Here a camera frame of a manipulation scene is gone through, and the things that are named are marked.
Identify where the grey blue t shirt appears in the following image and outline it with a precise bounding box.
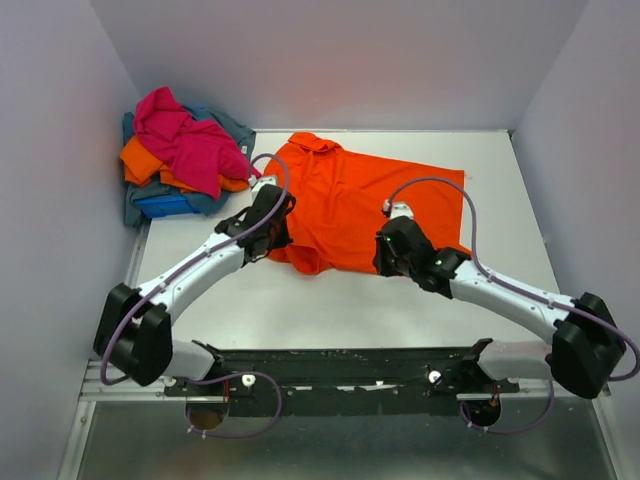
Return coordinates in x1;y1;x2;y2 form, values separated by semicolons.
122;104;256;227

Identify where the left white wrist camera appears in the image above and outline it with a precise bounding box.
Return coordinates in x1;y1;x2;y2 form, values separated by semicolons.
249;175;278;194

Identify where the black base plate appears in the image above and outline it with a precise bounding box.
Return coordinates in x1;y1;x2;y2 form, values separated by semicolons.
164;340;519;418

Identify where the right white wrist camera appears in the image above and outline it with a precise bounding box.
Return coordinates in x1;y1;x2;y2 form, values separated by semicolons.
382;199;414;220

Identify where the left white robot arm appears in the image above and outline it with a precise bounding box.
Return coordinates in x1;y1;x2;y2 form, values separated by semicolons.
93;183;296;395

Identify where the magenta t shirt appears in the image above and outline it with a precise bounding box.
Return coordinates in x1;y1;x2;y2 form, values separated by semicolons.
133;87;255;198

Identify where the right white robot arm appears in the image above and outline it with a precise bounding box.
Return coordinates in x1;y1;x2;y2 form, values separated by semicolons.
373;216;626;399

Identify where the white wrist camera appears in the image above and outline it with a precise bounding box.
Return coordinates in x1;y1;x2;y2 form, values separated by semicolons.
249;175;278;194
382;199;414;220

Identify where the orange t shirt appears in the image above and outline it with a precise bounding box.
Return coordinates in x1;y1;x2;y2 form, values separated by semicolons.
264;132;465;275
119;136;249;199

